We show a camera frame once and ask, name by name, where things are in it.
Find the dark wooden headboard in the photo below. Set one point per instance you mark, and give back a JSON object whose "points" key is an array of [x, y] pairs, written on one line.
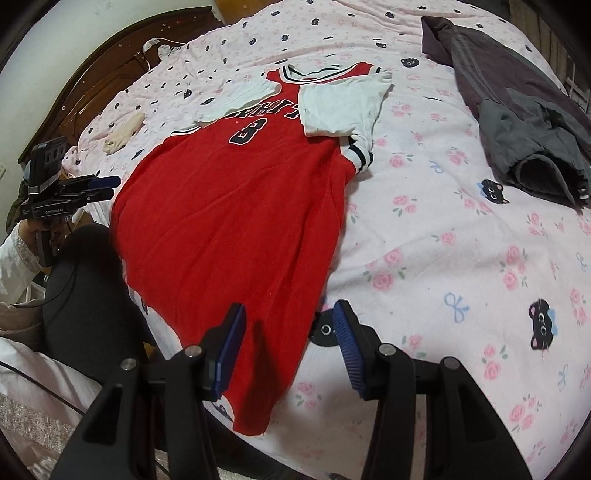
{"points": [[106, 69]]}

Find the person's white lace top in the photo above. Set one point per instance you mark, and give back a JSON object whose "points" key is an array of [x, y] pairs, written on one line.
{"points": [[37, 383]]}

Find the wooden wardrobe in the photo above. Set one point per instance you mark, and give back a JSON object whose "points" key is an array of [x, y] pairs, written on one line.
{"points": [[231, 7]]}

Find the pink cat print blanket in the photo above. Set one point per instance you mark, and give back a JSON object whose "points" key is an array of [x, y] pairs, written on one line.
{"points": [[438, 207]]}

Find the red basketball jersey shirt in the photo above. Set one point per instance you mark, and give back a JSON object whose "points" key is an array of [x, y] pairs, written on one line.
{"points": [[231, 207]]}

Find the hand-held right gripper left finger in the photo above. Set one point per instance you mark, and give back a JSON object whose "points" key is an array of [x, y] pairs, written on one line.
{"points": [[231, 350]]}

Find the grey jacket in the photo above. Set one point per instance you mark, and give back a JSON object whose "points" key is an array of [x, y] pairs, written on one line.
{"points": [[498, 69]]}

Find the person's black trouser leg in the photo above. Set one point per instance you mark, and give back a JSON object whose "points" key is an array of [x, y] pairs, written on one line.
{"points": [[92, 300]]}

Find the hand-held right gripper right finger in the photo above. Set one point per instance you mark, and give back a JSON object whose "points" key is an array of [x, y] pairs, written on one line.
{"points": [[348, 350]]}

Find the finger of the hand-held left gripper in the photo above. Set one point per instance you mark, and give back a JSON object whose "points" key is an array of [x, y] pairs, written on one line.
{"points": [[104, 182], [92, 194]]}

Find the beige sock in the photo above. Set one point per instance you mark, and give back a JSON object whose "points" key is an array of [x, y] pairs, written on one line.
{"points": [[122, 134]]}

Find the person's left hand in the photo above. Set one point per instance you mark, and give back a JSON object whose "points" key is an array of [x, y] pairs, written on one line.
{"points": [[33, 233]]}

